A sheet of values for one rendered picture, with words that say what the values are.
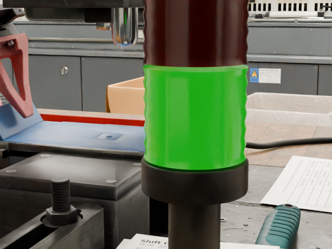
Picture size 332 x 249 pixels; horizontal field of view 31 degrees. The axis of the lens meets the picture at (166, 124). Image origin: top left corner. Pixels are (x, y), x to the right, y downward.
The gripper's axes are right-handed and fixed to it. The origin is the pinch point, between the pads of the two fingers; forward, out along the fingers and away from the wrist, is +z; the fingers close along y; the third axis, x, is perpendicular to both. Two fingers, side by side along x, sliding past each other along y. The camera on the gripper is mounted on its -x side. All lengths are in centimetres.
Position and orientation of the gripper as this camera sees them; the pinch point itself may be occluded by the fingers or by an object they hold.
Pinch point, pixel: (12, 116)
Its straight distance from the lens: 58.1
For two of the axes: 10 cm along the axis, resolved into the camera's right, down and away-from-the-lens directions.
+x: 3.3, -2.6, 9.1
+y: 8.1, -4.2, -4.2
